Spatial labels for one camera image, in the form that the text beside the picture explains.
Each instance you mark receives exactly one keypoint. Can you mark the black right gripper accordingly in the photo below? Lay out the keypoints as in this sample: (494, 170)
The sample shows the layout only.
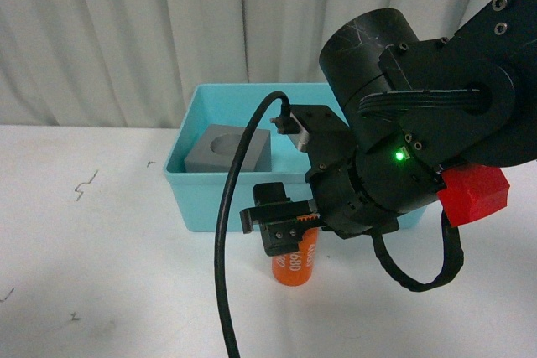
(367, 193)

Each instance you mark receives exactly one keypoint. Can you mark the orange cylinder part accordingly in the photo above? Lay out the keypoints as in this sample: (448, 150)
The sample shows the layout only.
(295, 268)

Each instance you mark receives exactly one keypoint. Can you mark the gray block with round hole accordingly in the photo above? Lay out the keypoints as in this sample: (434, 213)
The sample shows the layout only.
(216, 148)

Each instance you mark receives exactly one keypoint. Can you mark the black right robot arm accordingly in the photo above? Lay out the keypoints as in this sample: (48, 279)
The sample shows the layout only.
(420, 121)

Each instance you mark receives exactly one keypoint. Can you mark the light blue plastic box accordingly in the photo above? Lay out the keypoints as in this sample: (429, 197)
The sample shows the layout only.
(198, 195)

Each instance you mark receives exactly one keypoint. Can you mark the red plastic cap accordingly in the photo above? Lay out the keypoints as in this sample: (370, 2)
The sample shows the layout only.
(472, 192)

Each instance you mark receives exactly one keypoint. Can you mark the white curtain backdrop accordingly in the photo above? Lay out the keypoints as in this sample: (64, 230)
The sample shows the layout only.
(136, 63)

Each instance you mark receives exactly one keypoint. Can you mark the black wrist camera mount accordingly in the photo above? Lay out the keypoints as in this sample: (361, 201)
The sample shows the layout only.
(319, 132)

